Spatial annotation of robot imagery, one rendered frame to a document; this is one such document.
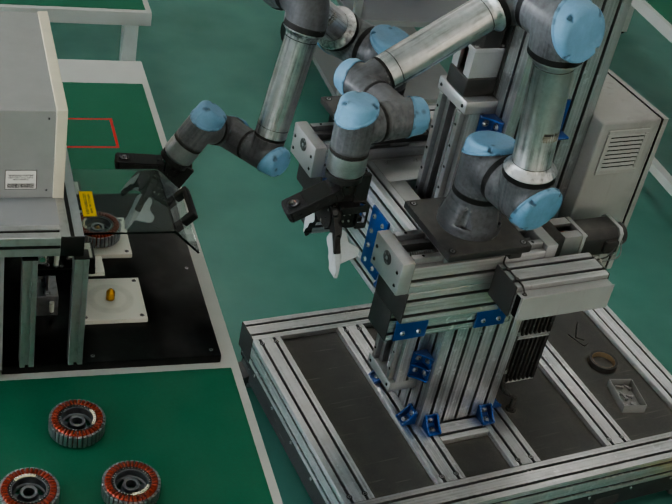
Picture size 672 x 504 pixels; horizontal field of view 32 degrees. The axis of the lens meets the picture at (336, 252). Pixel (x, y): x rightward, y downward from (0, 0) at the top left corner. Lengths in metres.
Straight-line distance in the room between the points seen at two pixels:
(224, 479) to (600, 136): 1.25
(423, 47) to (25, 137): 0.79
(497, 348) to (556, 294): 0.58
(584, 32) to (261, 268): 2.14
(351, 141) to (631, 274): 2.72
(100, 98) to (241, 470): 1.50
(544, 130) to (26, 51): 1.08
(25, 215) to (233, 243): 1.99
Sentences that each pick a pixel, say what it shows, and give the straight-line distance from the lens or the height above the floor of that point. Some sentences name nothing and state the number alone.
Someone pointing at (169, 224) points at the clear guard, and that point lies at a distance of 2.51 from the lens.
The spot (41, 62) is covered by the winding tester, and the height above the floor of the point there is 1.32.
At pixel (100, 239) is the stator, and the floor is 0.81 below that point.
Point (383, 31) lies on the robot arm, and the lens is 3.02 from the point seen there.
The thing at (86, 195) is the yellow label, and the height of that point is 1.07.
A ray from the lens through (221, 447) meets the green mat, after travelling 2.47.
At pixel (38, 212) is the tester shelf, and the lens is 2.42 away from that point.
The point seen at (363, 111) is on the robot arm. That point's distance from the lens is 2.13.
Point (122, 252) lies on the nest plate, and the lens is 2.89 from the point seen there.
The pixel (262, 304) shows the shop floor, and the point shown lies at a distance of 4.06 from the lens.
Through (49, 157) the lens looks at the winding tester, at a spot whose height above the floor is 1.21.
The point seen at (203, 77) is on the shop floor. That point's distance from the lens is 5.39.
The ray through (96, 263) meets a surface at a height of 0.88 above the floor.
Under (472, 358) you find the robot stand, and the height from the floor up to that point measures 0.46.
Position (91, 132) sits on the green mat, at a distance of 3.41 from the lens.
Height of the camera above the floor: 2.49
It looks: 35 degrees down
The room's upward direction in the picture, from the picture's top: 12 degrees clockwise
